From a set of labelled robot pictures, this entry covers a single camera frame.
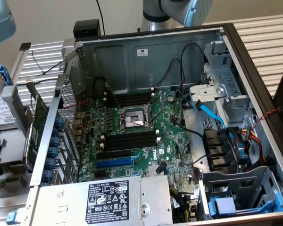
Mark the grey parts rack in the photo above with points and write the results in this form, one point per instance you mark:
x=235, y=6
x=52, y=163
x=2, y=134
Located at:
x=16, y=146

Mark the round coin battery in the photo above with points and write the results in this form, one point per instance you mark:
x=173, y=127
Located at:
x=171, y=98

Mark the blue expansion slot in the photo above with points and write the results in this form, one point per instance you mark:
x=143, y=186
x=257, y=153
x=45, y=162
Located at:
x=113, y=163

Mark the black table end cap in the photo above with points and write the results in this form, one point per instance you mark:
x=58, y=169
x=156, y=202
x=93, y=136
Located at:
x=25, y=46

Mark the blue disk carrier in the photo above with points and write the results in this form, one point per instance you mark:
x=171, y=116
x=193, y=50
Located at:
x=224, y=206

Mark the silver CPU socket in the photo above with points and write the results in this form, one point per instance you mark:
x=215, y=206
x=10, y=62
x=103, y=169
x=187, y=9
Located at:
x=134, y=117

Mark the blue plastic disk rail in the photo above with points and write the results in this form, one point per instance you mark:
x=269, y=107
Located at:
x=4, y=75

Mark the silver power supply unit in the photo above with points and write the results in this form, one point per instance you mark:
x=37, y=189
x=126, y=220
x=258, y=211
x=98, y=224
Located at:
x=61, y=200

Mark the black box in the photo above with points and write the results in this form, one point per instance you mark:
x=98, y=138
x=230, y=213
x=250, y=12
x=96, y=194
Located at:
x=85, y=28

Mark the metal locking lever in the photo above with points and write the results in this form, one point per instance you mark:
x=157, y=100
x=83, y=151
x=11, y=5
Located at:
x=113, y=95
x=156, y=117

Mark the short black expansion slot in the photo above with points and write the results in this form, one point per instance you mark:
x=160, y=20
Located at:
x=100, y=173

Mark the green graphics card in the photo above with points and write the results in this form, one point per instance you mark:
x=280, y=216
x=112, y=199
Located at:
x=37, y=131

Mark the silver drive bay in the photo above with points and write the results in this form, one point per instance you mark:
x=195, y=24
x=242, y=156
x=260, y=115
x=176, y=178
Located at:
x=207, y=91

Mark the grey disk bay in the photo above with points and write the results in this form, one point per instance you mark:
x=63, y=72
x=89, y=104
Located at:
x=226, y=181

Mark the blue case latch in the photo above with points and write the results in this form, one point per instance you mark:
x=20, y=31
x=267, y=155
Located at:
x=11, y=218

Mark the silver chipset heatsink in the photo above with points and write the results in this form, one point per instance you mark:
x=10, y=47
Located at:
x=152, y=170

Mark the silver hard disk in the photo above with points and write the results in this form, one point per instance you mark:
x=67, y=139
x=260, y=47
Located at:
x=0, y=110

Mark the green motherboard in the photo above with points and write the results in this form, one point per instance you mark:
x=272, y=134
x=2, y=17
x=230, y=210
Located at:
x=174, y=146

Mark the long black expansion slot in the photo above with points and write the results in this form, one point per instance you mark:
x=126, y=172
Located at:
x=113, y=155

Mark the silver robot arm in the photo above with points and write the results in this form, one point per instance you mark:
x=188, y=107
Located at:
x=155, y=18

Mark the blue card retention clip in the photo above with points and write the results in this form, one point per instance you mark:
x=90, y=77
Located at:
x=47, y=175
x=54, y=142
x=53, y=152
x=59, y=123
x=51, y=163
x=56, y=132

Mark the open grey PC case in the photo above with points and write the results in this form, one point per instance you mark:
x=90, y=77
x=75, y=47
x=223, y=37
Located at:
x=113, y=61

